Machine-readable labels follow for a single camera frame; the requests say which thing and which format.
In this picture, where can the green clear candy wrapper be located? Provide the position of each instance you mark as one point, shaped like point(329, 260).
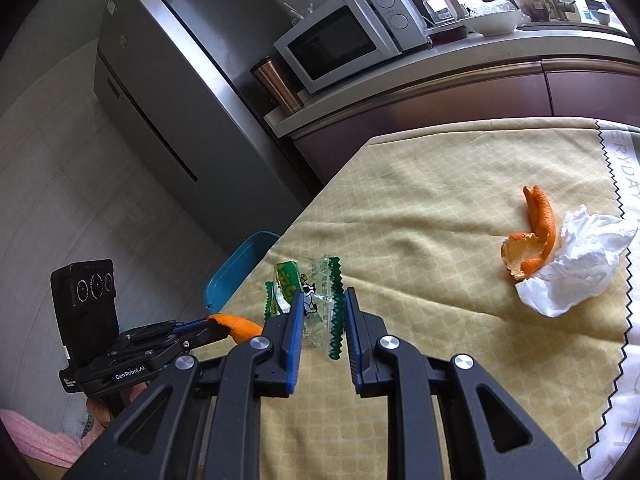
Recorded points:
point(322, 305)

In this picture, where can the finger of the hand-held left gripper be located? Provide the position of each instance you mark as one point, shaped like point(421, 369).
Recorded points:
point(192, 324)
point(205, 336)

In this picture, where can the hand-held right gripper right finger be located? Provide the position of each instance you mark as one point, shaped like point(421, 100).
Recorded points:
point(352, 340)

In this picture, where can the grey refrigerator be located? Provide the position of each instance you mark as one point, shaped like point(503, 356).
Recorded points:
point(175, 85)

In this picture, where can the white microwave oven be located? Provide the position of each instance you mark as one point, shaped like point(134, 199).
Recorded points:
point(330, 45)

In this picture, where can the brown kitchen counter cabinet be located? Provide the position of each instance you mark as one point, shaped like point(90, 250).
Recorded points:
point(450, 90)

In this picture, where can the white bowl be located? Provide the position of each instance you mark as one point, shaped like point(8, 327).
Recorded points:
point(495, 22)

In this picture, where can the large orange peel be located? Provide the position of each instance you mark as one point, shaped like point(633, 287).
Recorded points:
point(542, 225)

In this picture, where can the glass electric kettle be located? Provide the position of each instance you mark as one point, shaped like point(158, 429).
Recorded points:
point(442, 2)

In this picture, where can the yellow patterned tablecloth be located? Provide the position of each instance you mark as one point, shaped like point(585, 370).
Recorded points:
point(425, 200)

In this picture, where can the crumpled white tissue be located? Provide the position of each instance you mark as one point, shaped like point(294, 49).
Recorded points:
point(580, 265)

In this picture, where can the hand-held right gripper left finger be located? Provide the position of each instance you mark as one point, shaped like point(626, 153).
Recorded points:
point(296, 345)

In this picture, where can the copper steel tumbler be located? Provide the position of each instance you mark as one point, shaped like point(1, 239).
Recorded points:
point(280, 85)

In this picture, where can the small orange peel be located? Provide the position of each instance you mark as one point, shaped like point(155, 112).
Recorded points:
point(240, 327)

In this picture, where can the person's left hand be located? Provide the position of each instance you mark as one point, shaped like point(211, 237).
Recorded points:
point(100, 417)

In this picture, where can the blue plastic bin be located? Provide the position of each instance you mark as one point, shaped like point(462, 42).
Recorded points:
point(235, 270)

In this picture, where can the pink garment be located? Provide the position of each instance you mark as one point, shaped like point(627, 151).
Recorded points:
point(40, 445)

